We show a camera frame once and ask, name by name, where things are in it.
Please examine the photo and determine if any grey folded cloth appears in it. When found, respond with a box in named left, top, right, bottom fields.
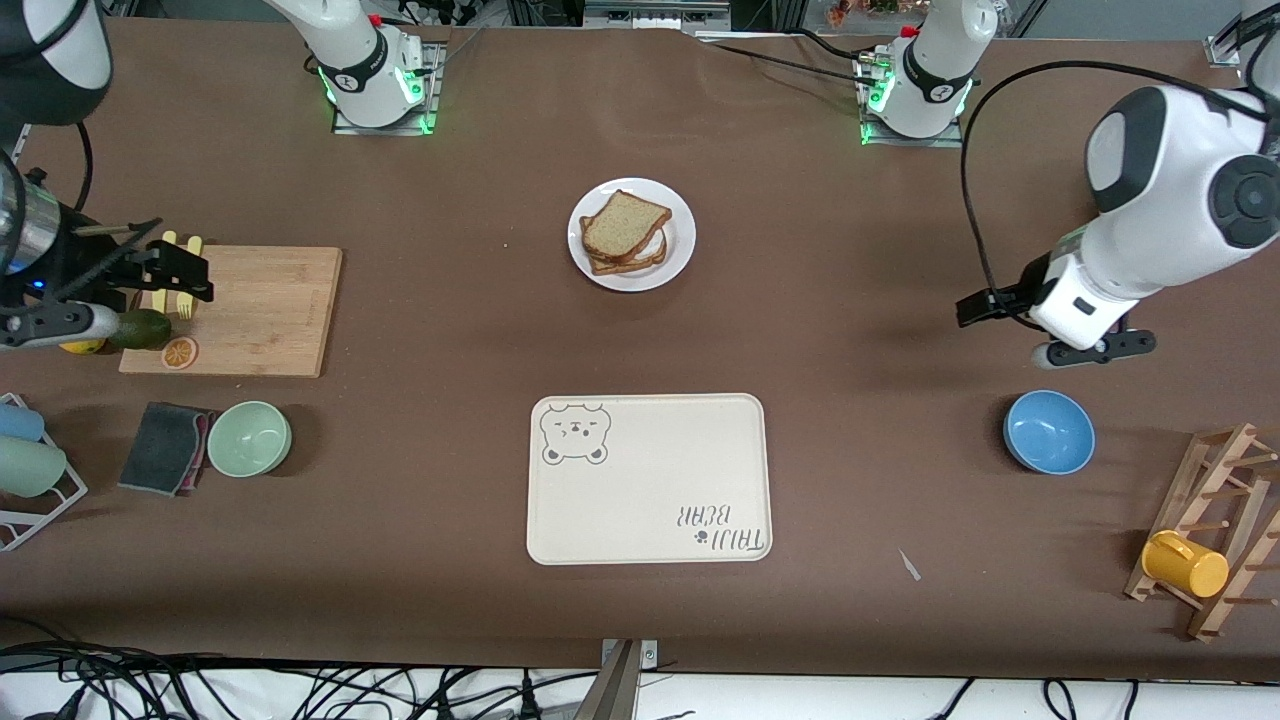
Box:
left=118, top=402, right=216, bottom=497

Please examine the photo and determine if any metal bracket post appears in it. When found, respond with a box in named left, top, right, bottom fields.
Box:
left=592, top=638, right=659, bottom=720

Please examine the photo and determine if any white wire rack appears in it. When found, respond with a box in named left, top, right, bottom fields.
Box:
left=0, top=392, right=89, bottom=552

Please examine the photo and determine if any black cable tangle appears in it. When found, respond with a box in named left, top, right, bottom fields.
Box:
left=0, top=620, right=601, bottom=720

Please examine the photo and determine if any light green bowl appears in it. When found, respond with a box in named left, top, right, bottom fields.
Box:
left=207, top=401, right=293, bottom=478

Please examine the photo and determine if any pale green cup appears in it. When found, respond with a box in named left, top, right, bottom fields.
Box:
left=0, top=436, right=68, bottom=498

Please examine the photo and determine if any brown crust bread slice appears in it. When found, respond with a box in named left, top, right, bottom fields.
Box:
left=581, top=190, right=673, bottom=265

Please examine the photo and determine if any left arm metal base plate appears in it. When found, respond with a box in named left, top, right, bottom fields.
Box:
left=857, top=50, right=966, bottom=149

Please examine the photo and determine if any yellow mug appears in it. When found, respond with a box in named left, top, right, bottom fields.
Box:
left=1141, top=530, right=1230, bottom=599

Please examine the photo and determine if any yellow plastic fork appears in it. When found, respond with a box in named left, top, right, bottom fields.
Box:
left=177, top=236, right=204, bottom=321

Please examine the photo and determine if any blue bowl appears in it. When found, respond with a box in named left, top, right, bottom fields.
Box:
left=1003, top=390, right=1096, bottom=475

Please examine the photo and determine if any cream tray with bear print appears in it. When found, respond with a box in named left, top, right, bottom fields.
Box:
left=526, top=393, right=773, bottom=566

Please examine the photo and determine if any wooden cutting board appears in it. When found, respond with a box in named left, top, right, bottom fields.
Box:
left=118, top=246, right=344, bottom=379

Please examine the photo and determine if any white round plate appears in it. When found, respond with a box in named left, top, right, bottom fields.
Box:
left=567, top=177, right=697, bottom=293

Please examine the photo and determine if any dark green avocado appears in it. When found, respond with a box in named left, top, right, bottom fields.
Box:
left=106, top=308, right=173, bottom=351

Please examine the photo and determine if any wooden peg rack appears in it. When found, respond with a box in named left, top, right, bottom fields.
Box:
left=1124, top=422, right=1280, bottom=643

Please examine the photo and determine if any yellow plastic knife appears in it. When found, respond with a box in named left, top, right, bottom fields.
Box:
left=152, top=231, right=178, bottom=313

